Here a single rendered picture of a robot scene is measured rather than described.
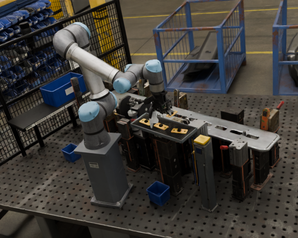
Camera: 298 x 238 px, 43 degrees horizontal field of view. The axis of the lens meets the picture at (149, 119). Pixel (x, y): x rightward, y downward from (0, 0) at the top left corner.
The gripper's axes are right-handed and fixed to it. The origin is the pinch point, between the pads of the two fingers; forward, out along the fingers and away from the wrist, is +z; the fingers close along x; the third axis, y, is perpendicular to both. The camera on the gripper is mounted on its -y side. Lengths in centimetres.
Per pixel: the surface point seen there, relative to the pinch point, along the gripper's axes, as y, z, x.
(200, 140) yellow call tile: 26.4, 3.0, 1.3
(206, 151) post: 30.1, 8.2, 0.8
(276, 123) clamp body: 35, 20, 57
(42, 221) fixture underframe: -61, 63, -61
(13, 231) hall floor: -140, 119, -65
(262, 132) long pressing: 35, 19, 43
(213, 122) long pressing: 4.5, 19.0, 37.9
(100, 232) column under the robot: -28, 68, -41
